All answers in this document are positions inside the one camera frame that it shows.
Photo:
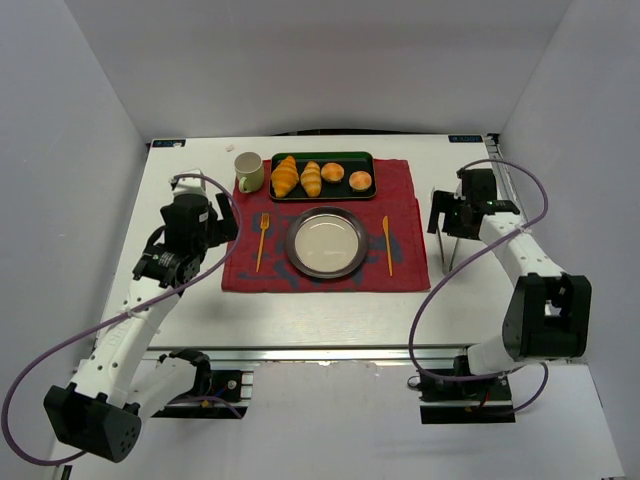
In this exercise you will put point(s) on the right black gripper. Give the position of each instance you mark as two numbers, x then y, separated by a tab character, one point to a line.
447	220

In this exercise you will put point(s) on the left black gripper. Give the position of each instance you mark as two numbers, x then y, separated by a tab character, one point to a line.
220	226

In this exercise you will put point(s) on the metal tongs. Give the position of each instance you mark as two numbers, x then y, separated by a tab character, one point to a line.
446	260

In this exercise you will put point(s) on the small striped croissant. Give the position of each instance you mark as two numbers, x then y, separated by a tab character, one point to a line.
311	179

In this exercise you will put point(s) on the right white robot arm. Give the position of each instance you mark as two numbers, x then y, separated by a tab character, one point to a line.
547	317

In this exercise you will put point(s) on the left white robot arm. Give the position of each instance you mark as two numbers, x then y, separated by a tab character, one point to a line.
102	409

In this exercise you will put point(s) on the orange plastic fork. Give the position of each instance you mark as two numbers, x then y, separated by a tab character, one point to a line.
264	226

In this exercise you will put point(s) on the red patterned placemat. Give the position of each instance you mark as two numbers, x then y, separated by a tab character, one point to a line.
395	198

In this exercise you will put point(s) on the orange plastic knife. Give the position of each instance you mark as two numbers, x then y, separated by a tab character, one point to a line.
386	231

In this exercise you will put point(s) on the right blue label sticker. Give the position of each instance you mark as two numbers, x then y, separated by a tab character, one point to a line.
465	139

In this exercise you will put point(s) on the blue label sticker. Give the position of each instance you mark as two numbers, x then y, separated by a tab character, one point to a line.
168	143
465	139

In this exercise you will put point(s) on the pale green mug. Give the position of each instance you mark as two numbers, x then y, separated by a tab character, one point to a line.
249	169

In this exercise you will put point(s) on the large orange croissant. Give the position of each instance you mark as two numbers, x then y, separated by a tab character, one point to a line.
284	177

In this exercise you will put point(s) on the right round bun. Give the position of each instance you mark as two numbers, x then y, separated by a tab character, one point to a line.
360	181

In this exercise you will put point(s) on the round bun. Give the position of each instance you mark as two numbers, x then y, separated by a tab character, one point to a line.
332	172
360	181

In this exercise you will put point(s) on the dark rimmed white plate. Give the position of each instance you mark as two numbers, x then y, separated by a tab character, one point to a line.
326	243

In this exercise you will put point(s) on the left blue label sticker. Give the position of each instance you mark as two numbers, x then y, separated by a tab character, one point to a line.
168	143

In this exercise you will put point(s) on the dark green tray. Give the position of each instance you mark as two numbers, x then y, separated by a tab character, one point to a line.
351	163

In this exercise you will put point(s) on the left round bun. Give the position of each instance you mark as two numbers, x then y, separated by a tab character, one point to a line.
332	172

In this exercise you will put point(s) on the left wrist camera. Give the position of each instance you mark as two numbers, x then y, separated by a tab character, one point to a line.
187	183

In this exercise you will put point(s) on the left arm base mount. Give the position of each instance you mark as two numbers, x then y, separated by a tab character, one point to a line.
233	389

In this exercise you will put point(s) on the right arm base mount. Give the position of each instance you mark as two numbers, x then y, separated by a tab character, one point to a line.
487	401

